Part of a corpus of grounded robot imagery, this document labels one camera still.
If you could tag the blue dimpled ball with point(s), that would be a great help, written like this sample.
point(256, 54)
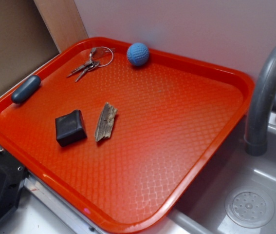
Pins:
point(138, 54)

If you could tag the orange plastic tray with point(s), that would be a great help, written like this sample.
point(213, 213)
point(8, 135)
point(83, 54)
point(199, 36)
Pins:
point(173, 114)

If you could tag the weathered wood piece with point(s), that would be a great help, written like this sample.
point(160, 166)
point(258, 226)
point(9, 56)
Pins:
point(105, 122)

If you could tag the black rubber block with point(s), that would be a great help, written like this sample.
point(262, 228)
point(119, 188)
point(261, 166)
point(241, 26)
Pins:
point(70, 128)

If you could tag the bunch of metal keys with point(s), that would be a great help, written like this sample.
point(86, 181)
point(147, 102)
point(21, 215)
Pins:
point(93, 61)

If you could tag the grey oblong capsule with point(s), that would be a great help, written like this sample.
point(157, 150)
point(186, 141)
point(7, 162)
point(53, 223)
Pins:
point(26, 89)

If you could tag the grey toy faucet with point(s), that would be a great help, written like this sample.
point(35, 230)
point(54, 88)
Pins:
point(261, 105)

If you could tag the grey toy sink basin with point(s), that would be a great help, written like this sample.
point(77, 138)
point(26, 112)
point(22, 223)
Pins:
point(235, 193)

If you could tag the brown cardboard panel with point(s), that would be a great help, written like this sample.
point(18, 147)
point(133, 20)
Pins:
point(32, 32)

